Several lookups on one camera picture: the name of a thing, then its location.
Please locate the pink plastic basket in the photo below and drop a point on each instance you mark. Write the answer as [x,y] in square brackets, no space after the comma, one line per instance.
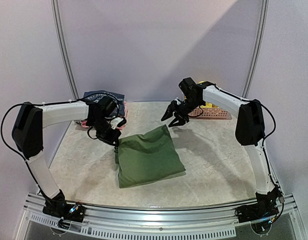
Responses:
[210,113]

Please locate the aluminium front rail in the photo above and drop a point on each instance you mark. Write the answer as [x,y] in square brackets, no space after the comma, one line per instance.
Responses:
[216,222]

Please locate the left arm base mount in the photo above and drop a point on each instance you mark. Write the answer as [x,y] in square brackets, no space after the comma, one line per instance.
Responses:
[58,207]

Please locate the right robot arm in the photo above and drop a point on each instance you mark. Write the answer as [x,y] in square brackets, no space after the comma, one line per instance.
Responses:
[250,125]

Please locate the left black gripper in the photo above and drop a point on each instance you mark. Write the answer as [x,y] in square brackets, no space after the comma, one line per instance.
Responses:
[112,138]

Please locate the aluminium frame post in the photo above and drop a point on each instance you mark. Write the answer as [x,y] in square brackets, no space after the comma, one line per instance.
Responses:
[63,48]
[257,47]

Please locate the left aluminium frame post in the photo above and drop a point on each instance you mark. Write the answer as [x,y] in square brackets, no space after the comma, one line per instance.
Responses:
[63,48]

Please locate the folded pink garment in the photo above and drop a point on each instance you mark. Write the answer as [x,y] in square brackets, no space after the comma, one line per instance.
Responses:
[123,113]

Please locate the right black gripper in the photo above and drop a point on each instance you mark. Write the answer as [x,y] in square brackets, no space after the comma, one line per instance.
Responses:
[179,110]

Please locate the right aluminium frame post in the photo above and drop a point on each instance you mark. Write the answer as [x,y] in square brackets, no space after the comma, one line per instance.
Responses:
[257,47]

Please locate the yellow garment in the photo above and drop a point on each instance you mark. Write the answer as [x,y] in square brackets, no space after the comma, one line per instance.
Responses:
[207,104]

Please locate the folded navy graphic shirt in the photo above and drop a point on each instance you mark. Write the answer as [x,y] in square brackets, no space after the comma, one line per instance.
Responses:
[118,98]

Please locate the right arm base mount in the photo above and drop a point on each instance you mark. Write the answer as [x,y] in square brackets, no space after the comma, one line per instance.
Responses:
[262,214]

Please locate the green tank top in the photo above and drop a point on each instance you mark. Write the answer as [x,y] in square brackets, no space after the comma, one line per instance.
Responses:
[147,158]

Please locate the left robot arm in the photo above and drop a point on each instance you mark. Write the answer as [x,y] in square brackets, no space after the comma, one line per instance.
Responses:
[32,119]

